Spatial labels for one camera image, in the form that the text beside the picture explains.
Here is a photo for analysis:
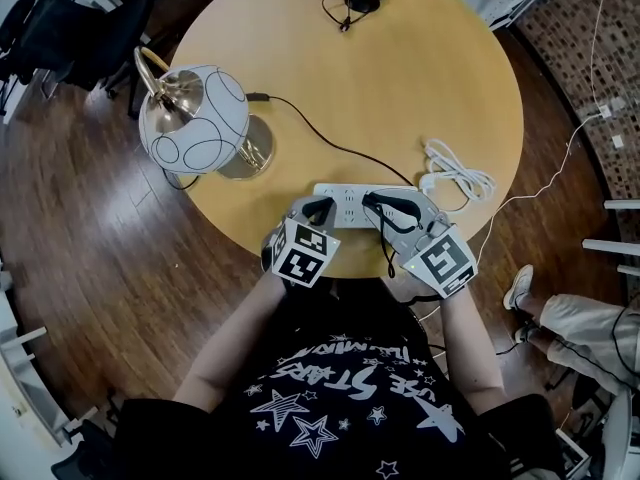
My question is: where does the black lamp power cord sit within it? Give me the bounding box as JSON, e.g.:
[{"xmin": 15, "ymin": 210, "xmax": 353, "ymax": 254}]
[{"xmin": 162, "ymin": 90, "xmax": 421, "ymax": 207}]

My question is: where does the black star print t-shirt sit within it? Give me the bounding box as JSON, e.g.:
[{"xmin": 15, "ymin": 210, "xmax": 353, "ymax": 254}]
[{"xmin": 115, "ymin": 277, "xmax": 554, "ymax": 480}]

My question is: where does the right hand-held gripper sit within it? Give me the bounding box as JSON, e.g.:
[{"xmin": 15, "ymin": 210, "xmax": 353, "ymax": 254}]
[{"xmin": 362, "ymin": 190, "xmax": 480, "ymax": 300}]

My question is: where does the white coiled power cord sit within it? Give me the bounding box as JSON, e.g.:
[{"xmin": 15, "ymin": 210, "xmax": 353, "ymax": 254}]
[{"xmin": 417, "ymin": 137, "xmax": 497, "ymax": 214}]

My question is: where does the brass table lamp white shade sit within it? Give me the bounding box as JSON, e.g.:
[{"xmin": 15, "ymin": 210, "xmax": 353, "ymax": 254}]
[{"xmin": 132, "ymin": 45, "xmax": 277, "ymax": 182}]

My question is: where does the round wooden table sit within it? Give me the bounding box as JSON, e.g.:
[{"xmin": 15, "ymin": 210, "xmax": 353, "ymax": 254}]
[{"xmin": 167, "ymin": 0, "xmax": 525, "ymax": 282}]

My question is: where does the person's right forearm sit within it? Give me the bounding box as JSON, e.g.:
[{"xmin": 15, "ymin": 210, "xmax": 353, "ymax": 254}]
[{"xmin": 438, "ymin": 285, "xmax": 506, "ymax": 419}]

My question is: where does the thin white wall cable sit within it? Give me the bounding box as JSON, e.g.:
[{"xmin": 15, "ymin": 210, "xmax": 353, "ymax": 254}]
[{"xmin": 589, "ymin": 0, "xmax": 611, "ymax": 107}]

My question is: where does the white furniture frame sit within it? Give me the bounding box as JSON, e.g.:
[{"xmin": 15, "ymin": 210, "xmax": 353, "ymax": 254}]
[
  {"xmin": 0, "ymin": 255, "xmax": 69, "ymax": 449},
  {"xmin": 582, "ymin": 197, "xmax": 640, "ymax": 279}
]

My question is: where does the person's left forearm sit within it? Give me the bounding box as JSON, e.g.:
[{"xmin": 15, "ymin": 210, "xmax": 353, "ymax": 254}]
[{"xmin": 172, "ymin": 267, "xmax": 290, "ymax": 414}]

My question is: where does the white power strip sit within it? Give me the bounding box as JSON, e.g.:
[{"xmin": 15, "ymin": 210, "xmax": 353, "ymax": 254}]
[{"xmin": 312, "ymin": 182, "xmax": 421, "ymax": 230}]

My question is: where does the thin white power cable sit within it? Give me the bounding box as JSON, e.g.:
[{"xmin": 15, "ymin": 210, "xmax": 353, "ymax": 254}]
[{"xmin": 472, "ymin": 110, "xmax": 609, "ymax": 267}]

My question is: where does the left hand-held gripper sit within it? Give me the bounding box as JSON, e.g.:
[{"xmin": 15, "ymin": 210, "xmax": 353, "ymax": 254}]
[{"xmin": 262, "ymin": 195, "xmax": 343, "ymax": 290}]

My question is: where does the black office chair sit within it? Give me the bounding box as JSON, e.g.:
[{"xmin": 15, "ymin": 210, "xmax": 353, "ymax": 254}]
[{"xmin": 29, "ymin": 0, "xmax": 154, "ymax": 99}]

